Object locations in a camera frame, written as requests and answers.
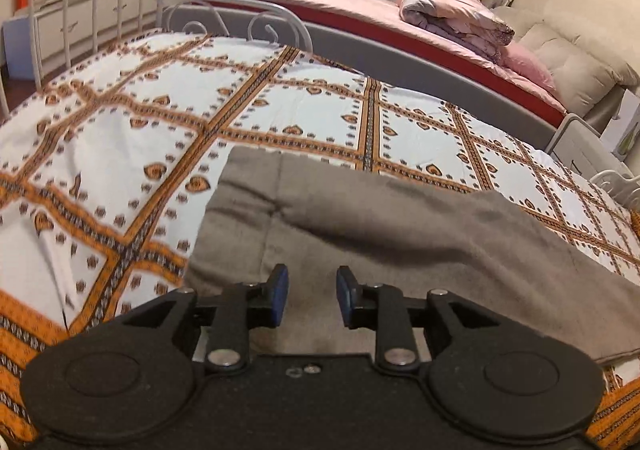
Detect grey fleece pants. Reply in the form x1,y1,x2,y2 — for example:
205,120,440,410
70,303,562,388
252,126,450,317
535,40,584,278
184,147,639,361

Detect white orange patterned bedsheet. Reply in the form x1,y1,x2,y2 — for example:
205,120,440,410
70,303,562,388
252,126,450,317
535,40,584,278
1,34,639,444

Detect white bedside table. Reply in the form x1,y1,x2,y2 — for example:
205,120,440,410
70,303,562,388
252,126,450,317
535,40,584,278
544,114,632,180

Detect pink pillow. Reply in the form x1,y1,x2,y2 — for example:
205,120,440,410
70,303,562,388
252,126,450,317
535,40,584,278
502,41,556,93

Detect pink sheeted large bed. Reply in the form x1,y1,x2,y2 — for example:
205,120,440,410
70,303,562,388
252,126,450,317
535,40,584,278
183,0,569,151

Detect white cardboard box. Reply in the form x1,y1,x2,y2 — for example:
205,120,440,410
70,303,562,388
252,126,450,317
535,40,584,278
600,90,640,161

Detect folded pink quilt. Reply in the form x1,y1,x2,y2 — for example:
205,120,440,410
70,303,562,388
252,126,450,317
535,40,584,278
397,0,514,65

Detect beige padded headboard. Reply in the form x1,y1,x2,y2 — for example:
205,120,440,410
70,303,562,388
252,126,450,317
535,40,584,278
494,6,639,132

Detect white low cabinet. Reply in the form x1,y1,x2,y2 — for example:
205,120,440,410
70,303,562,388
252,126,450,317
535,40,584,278
2,0,157,80

